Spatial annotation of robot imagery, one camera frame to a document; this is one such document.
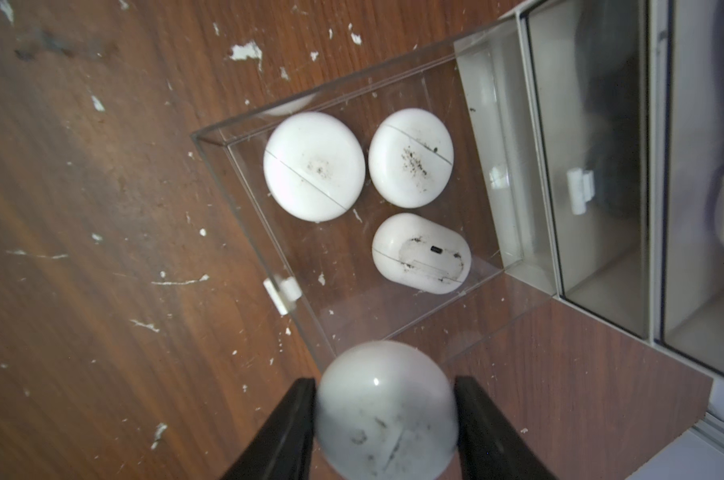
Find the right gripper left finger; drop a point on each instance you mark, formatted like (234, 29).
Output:
(283, 447)

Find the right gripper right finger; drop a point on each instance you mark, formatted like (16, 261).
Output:
(489, 445)

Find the white round earphone case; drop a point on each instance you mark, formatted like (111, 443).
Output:
(314, 167)
(385, 410)
(411, 158)

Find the white oval earphone case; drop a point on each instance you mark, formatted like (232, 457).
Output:
(416, 252)

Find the clear bottom drawer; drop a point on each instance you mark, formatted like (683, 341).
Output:
(321, 275)

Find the clear drawer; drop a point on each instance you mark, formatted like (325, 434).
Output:
(588, 64)
(321, 275)
(693, 323)

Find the white round earphone case bottom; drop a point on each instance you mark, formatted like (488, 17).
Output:
(314, 167)

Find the white round earphone case top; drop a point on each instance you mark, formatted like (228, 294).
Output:
(411, 158)

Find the white three-drawer cabinet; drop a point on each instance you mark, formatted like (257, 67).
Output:
(496, 70)

